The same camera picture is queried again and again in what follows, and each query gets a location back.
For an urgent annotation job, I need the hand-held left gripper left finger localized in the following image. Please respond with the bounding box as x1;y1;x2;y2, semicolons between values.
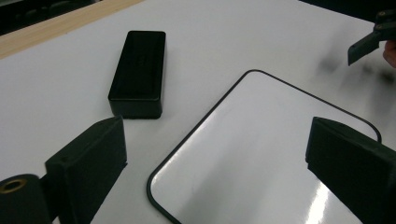
45;115;128;224

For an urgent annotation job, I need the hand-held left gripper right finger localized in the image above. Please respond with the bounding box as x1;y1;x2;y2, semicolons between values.
305;116;396;224

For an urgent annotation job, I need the black whiteboard eraser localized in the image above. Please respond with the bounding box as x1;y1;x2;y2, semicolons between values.
107;30;167;120

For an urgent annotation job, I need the small whiteboard with handle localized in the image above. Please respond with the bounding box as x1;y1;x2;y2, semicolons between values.
146;69;383;224

